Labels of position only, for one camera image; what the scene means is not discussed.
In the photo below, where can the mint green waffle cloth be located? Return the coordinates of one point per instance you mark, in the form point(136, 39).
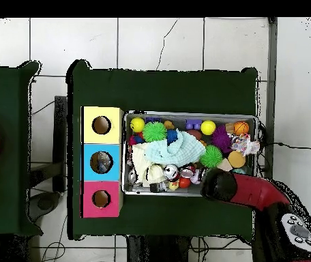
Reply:
point(177, 151)

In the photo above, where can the cream waffle cloth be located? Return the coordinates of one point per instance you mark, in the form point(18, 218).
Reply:
point(140, 163)

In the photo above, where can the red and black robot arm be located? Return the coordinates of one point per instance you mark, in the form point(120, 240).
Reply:
point(253, 191)

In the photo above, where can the wooden box with three holes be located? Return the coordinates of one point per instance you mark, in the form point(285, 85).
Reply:
point(103, 136)

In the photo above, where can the green spiky rubber ball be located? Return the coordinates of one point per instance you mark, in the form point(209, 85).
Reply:
point(211, 156)
point(154, 132)

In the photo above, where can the yellow smiley foam ball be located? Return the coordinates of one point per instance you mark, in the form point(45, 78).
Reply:
point(137, 125)

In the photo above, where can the black and red can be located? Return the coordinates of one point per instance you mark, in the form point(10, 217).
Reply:
point(171, 172)

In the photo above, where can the dark green table cloth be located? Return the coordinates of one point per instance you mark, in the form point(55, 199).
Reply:
point(5, 95)
point(158, 90)

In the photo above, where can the yellow tennis ball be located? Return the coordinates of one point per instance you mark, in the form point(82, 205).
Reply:
point(208, 127)

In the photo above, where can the purple spiky rubber ball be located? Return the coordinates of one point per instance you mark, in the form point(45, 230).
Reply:
point(221, 137)

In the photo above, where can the peach foam ball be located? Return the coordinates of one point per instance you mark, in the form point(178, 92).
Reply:
point(236, 159)

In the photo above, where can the orange toy basketball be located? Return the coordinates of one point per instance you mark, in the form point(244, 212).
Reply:
point(240, 127)

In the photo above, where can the black upright panel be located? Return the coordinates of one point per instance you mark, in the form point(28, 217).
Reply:
point(60, 142)

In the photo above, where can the grey metal rail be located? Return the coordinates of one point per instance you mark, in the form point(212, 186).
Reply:
point(270, 109)

